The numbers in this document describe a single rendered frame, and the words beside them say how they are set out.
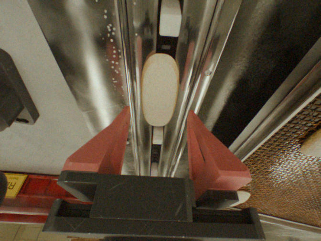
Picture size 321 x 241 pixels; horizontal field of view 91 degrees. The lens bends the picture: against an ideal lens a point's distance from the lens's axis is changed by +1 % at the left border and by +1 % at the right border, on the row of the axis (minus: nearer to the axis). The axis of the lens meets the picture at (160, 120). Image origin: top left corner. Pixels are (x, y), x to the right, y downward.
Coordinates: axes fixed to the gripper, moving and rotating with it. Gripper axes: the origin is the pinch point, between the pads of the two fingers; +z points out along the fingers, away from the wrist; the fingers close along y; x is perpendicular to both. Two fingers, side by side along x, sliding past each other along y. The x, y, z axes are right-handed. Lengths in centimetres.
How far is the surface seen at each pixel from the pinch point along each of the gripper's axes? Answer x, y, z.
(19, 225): 672, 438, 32
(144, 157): 15.5, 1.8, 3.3
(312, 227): 27.4, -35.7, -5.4
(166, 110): 1.2, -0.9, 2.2
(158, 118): 2.7, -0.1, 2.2
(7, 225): 615, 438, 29
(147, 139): 9.3, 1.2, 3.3
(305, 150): 0.9, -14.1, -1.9
